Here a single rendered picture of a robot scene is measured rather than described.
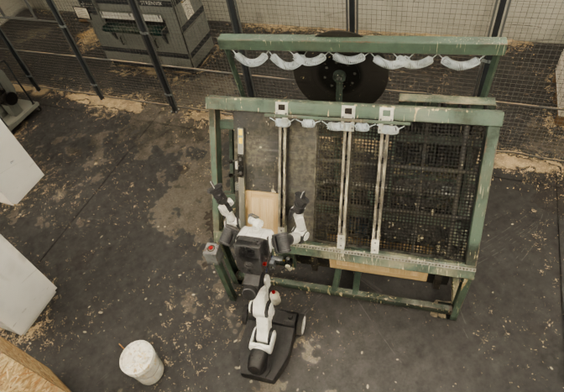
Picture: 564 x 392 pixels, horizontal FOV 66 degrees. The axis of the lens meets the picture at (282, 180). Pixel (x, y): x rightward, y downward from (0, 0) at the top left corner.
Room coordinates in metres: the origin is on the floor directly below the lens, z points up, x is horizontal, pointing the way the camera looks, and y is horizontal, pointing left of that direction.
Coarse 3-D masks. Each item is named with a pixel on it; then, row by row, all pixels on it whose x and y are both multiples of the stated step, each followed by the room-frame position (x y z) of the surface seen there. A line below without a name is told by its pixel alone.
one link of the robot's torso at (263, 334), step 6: (270, 306) 1.69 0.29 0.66; (270, 312) 1.65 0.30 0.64; (258, 318) 1.68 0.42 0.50; (264, 318) 1.67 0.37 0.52; (270, 318) 1.66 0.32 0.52; (258, 324) 1.66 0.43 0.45; (264, 324) 1.64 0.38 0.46; (270, 324) 1.68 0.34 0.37; (258, 330) 1.63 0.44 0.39; (264, 330) 1.62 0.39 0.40; (270, 330) 1.63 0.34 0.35; (258, 336) 1.60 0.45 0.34; (264, 336) 1.59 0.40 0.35; (270, 336) 1.59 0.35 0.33; (264, 342) 1.56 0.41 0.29
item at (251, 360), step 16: (272, 320) 1.80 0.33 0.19; (288, 320) 1.76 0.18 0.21; (288, 336) 1.63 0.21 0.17; (240, 352) 1.57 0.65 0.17; (256, 352) 1.46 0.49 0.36; (272, 352) 1.51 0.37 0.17; (288, 352) 1.49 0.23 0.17; (240, 368) 1.42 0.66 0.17; (256, 368) 1.34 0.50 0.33; (272, 368) 1.37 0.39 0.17
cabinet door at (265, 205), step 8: (248, 192) 2.48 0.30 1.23; (256, 192) 2.46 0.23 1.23; (264, 192) 2.44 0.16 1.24; (272, 192) 2.42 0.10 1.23; (248, 200) 2.45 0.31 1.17; (256, 200) 2.43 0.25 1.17; (264, 200) 2.41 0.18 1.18; (272, 200) 2.38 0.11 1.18; (248, 208) 2.41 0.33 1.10; (256, 208) 2.39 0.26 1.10; (264, 208) 2.37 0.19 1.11; (272, 208) 2.35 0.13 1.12; (264, 216) 2.34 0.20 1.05; (272, 216) 2.31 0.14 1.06; (248, 224) 2.34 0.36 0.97; (264, 224) 2.30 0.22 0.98; (272, 224) 2.28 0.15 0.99
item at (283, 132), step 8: (280, 112) 2.63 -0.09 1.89; (280, 120) 2.51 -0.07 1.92; (280, 128) 2.60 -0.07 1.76; (288, 128) 2.63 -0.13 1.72; (280, 136) 2.58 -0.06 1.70; (288, 136) 2.61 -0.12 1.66; (280, 144) 2.54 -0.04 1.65; (280, 152) 2.51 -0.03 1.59; (280, 160) 2.48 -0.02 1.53; (280, 168) 2.45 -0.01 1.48; (280, 176) 2.42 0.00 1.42; (280, 184) 2.39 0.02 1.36; (280, 192) 2.35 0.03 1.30; (280, 200) 2.32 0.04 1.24; (280, 208) 2.29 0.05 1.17; (280, 216) 2.26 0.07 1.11; (280, 224) 2.22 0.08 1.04; (280, 232) 2.18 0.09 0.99
